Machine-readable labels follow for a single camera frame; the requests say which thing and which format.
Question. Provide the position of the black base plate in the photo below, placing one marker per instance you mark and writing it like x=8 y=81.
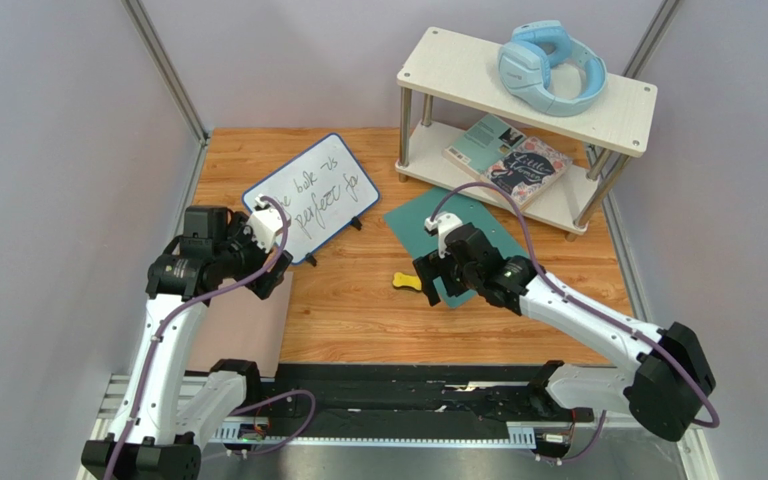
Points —
x=406 y=401

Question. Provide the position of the teal cover book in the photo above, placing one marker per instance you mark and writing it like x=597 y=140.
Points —
x=489 y=140

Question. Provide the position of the light blue headphones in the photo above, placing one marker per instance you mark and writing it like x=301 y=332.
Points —
x=524 y=65

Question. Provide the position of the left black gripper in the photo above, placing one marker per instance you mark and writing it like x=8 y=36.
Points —
x=238 y=233

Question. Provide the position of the yellow bone-shaped eraser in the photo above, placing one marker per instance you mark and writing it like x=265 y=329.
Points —
x=404 y=281

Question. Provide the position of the blue framed whiteboard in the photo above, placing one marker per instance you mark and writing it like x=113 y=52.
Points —
x=322 y=190

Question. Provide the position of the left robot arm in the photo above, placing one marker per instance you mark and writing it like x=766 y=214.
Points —
x=219 y=250

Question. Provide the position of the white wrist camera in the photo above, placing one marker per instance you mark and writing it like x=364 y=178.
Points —
x=268 y=223
x=441 y=226

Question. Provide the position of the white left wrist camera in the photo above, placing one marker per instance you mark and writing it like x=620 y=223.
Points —
x=268 y=223

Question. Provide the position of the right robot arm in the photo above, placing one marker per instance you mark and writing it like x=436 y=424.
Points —
x=659 y=376

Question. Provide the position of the aluminium rail frame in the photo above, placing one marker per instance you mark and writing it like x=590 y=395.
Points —
x=239 y=430

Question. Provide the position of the floral cover book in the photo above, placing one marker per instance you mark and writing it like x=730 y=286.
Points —
x=527 y=170

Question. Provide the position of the teal cutting mat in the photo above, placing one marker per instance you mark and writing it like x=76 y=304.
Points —
x=521 y=268

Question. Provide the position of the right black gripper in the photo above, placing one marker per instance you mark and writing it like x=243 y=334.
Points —
x=432 y=274

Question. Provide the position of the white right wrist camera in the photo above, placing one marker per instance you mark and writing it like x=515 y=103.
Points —
x=441 y=226

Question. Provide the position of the white two-tier shelf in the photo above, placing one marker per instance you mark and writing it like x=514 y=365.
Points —
x=448 y=66

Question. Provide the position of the pink mat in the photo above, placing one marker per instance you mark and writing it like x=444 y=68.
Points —
x=240 y=326

